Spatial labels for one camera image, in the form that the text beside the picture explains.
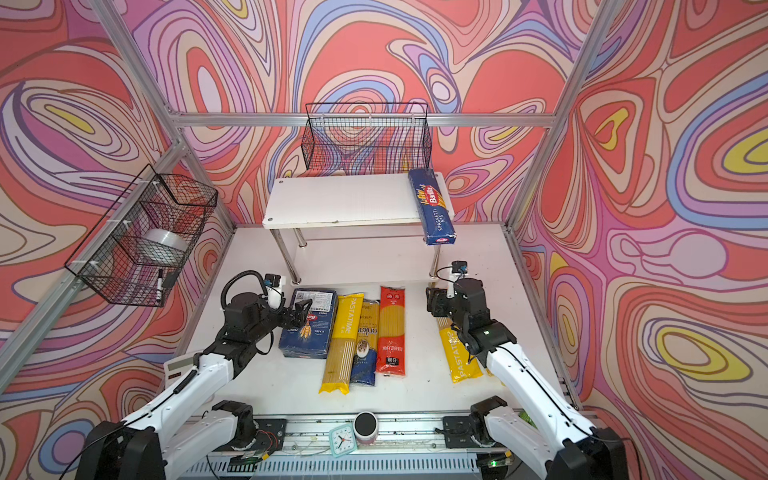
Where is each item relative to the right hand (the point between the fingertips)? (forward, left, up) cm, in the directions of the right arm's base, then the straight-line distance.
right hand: (439, 296), depth 82 cm
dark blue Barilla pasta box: (-7, +36, -8) cm, 37 cm away
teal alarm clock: (-32, +26, -13) cm, 43 cm away
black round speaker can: (-29, +21, -10) cm, 37 cm away
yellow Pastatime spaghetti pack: (+3, +27, -12) cm, 29 cm away
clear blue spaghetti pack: (-11, +21, -13) cm, 28 cm away
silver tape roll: (+9, +69, +18) cm, 72 cm away
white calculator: (-13, +75, -12) cm, 77 cm away
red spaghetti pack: (-4, +14, -13) cm, 19 cm away
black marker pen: (-1, +70, +12) cm, 71 cm away
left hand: (+2, +39, -2) cm, 39 cm away
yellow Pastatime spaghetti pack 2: (-11, -5, -14) cm, 18 cm away
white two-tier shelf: (+10, +22, +18) cm, 30 cm away
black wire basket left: (+5, +73, +19) cm, 75 cm away
